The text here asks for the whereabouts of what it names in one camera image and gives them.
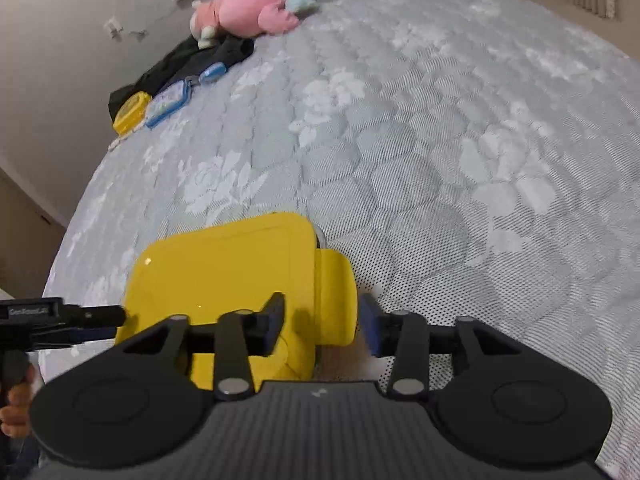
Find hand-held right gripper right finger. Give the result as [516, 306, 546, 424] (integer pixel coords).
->
[359, 292, 526, 401]

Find dark cloth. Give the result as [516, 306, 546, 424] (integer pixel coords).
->
[108, 35, 255, 123]

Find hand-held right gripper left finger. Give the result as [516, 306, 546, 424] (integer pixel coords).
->
[117, 291, 287, 401]

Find white wall cable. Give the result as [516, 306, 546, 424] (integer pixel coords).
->
[120, 0, 182, 39]

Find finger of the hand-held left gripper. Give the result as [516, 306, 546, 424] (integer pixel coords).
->
[62, 304, 127, 329]
[30, 326, 119, 352]

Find pink plush toy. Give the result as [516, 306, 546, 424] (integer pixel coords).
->
[190, 0, 301, 50]

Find person's left hand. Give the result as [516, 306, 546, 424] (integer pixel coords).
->
[0, 360, 42, 439]

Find yellow container lid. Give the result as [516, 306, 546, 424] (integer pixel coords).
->
[114, 212, 361, 392]

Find blue clip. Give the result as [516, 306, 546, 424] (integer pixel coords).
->
[185, 62, 227, 87]

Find yellow round box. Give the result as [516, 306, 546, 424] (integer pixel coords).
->
[112, 91, 152, 136]

